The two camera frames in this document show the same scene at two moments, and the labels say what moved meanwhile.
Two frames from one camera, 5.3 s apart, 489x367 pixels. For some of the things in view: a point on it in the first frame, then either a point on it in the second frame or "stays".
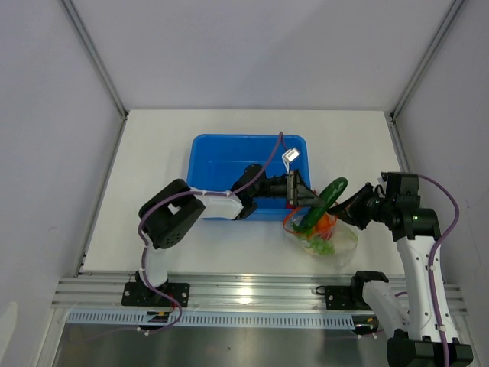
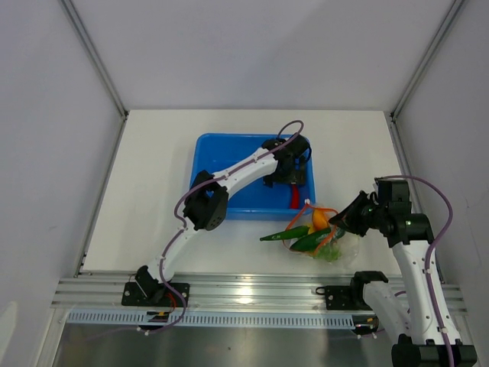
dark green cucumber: (328, 196) → (317, 239)
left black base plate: (137, 294) stays
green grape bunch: (323, 247) → (329, 252)
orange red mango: (324, 223) stays
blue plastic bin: (218, 163) stays
